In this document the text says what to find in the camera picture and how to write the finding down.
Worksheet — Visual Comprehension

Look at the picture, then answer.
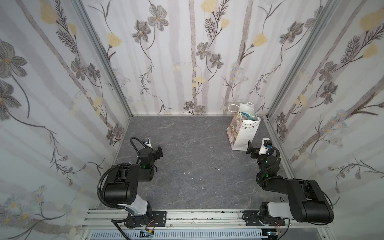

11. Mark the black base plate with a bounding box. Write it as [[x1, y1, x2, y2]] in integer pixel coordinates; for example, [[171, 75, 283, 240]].
[[242, 211, 286, 227], [124, 211, 167, 229]]

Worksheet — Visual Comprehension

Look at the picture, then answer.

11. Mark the white slotted cable duct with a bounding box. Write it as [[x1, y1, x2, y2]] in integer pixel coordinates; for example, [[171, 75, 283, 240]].
[[89, 229, 268, 240]]

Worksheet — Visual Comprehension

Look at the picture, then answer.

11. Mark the teal Fox's candy bag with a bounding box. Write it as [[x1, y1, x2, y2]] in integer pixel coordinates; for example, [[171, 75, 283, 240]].
[[241, 112, 259, 121]]

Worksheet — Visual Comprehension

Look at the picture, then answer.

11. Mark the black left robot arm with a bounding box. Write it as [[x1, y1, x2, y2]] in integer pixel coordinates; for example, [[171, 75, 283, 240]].
[[97, 137, 164, 229]]

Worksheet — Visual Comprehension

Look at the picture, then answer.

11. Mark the patterned white paper bag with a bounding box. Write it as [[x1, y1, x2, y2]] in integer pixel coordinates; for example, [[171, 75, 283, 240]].
[[227, 102, 261, 151]]

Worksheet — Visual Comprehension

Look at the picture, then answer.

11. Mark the aluminium mounting rail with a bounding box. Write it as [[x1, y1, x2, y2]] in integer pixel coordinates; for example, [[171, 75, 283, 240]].
[[81, 208, 329, 232]]

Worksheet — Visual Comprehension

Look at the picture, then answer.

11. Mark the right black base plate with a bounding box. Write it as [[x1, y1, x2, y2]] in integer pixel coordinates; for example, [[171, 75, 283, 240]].
[[242, 211, 286, 227]]

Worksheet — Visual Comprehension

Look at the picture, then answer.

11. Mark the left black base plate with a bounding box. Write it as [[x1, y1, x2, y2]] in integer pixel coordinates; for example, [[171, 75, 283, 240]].
[[124, 211, 167, 229]]

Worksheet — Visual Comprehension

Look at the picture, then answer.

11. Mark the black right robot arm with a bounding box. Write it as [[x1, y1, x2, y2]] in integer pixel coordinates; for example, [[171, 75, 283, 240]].
[[246, 138, 335, 226]]

